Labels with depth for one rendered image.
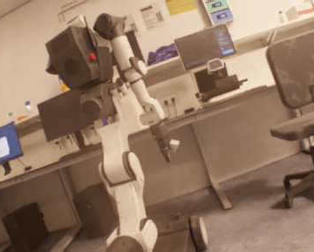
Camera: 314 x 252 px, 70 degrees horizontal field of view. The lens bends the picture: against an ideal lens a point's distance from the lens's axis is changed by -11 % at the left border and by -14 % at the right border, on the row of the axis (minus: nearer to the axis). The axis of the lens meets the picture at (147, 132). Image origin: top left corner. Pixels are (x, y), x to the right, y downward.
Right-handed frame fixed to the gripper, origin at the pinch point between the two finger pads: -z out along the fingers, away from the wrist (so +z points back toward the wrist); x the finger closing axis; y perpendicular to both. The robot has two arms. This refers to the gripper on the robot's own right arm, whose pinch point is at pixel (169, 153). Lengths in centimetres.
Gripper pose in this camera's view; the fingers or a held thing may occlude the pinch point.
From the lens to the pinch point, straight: 142.0
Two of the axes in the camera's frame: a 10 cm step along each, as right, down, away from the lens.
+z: -4.3, -8.6, -2.9
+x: 3.1, -4.4, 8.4
